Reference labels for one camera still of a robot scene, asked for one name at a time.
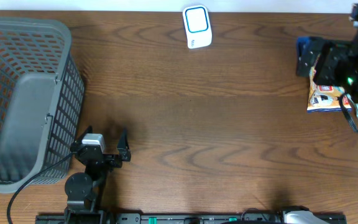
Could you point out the grey plastic mesh basket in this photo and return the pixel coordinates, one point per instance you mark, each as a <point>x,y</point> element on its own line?
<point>41,94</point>

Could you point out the white barcode scanner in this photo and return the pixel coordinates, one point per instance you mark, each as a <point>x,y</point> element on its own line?
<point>197,26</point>

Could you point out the yellow snack bag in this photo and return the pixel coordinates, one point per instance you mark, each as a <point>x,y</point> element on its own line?
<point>321,98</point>

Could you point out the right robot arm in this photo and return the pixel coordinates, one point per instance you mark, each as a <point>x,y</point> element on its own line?
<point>349,91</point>

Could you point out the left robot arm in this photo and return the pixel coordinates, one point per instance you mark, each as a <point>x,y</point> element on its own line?
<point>84,189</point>

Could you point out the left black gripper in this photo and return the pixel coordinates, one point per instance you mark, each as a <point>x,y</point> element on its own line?
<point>114,162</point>

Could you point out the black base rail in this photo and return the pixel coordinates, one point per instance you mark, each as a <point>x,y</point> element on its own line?
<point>251,215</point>

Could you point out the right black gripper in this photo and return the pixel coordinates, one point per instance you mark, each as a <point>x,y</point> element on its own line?
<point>336,51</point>

